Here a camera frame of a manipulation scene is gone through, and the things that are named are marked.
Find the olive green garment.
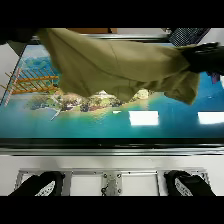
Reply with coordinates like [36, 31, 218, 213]
[36, 27, 202, 106]

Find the silver frame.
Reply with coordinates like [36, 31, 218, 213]
[0, 145, 224, 197]

